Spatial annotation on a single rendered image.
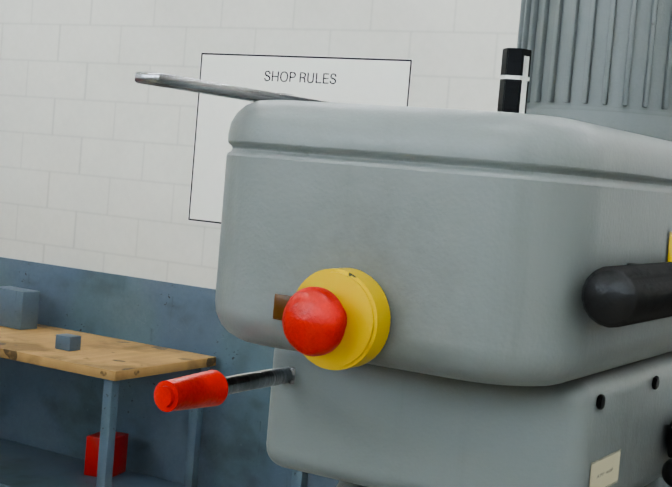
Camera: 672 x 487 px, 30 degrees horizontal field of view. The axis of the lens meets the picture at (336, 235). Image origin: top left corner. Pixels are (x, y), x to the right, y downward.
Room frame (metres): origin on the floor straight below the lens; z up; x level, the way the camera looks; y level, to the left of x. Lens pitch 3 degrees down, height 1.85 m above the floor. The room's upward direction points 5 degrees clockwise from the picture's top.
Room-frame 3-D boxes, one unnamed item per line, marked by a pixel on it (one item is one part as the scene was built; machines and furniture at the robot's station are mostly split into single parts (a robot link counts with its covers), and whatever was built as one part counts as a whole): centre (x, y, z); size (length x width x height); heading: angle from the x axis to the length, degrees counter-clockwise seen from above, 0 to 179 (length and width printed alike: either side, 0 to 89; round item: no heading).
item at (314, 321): (0.72, 0.01, 1.76); 0.04 x 0.03 x 0.04; 59
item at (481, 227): (0.95, -0.13, 1.81); 0.47 x 0.26 x 0.16; 149
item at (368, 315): (0.74, -0.01, 1.76); 0.06 x 0.02 x 0.06; 59
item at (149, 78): (0.86, 0.06, 1.89); 0.24 x 0.04 x 0.01; 149
